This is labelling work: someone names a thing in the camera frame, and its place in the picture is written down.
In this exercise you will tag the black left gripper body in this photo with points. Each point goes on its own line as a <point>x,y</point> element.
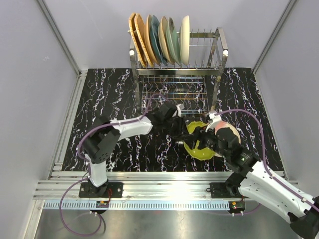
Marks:
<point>175,126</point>

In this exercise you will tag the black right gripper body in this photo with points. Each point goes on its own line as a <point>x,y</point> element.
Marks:
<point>208,139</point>

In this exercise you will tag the yellow green dotted plate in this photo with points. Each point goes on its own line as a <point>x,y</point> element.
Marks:
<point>200,154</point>

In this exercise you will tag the cream bird painted plate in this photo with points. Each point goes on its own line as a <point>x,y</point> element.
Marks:
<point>148,42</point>

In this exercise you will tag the teal scalloped plate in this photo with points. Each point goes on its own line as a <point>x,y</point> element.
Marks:
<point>156,42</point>

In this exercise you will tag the pale green bottom plate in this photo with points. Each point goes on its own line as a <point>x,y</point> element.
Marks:
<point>172,41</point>

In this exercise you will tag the cream yellow bird plate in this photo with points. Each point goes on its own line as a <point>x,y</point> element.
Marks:
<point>162,40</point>

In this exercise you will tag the woven bamboo tray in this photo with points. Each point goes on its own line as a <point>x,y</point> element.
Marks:
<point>137,44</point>
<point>140,30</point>

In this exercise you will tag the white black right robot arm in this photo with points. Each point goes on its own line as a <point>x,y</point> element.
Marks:
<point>252,179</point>

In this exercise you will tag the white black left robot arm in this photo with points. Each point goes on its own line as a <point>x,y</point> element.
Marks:
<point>99,143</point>

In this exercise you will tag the stainless steel dish rack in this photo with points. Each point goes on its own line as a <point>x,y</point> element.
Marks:
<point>195,85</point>

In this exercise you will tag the pink rimmed plate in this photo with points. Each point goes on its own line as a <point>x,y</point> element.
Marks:
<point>228,125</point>

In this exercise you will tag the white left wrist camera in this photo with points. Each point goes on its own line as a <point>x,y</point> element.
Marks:
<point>179,108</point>

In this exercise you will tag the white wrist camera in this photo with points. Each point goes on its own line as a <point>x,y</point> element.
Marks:
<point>214,120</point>
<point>179,108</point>

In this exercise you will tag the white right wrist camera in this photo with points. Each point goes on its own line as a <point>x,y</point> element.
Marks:
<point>214,120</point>

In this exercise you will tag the white slotted cable duct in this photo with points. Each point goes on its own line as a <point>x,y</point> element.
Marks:
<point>138,205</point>

